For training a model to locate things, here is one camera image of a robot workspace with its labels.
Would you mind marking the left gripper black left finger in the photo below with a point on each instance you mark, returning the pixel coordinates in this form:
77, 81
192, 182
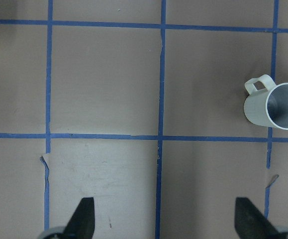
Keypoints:
82, 223

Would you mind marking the white mug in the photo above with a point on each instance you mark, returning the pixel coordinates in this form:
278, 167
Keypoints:
267, 103

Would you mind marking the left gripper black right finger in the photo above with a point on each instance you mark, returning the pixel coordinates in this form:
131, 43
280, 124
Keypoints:
250, 223

